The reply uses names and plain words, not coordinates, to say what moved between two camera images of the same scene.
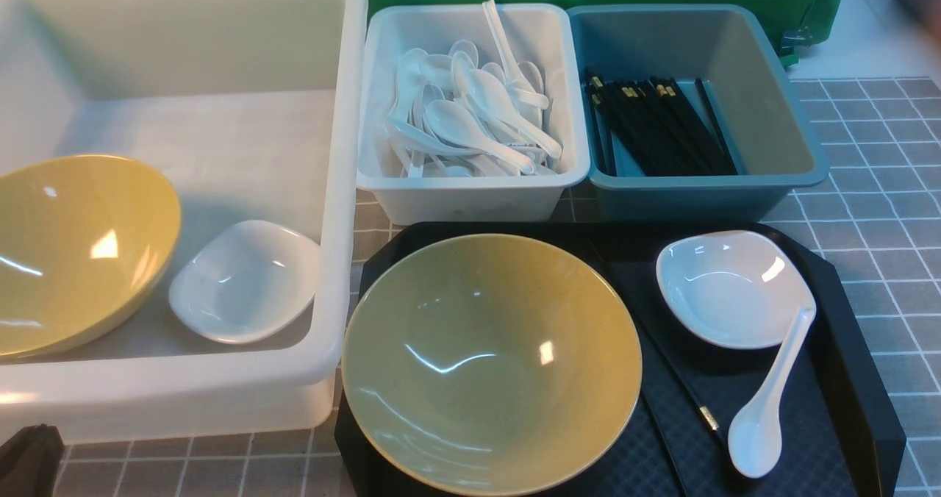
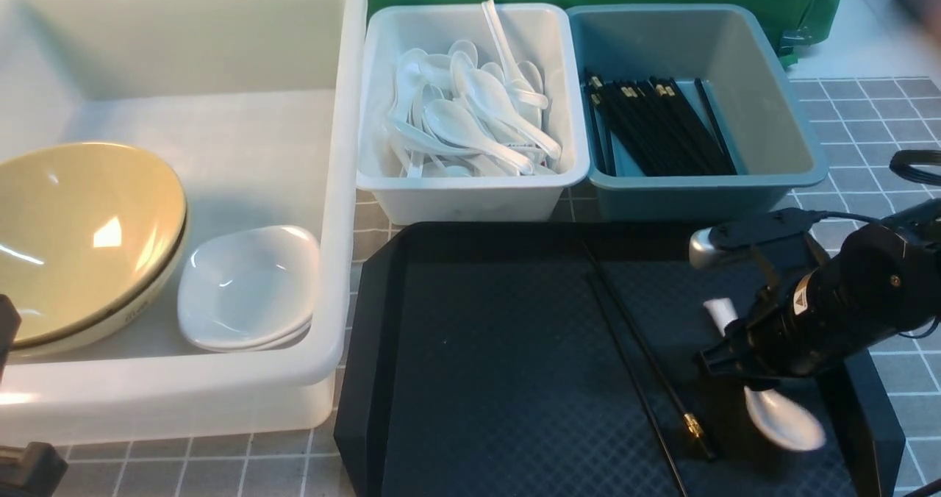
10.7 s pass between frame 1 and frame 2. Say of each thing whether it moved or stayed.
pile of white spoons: stayed
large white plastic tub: stayed
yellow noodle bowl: moved
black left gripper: moved
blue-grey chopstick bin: stayed
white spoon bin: stayed
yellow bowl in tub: stayed
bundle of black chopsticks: stayed
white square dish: moved
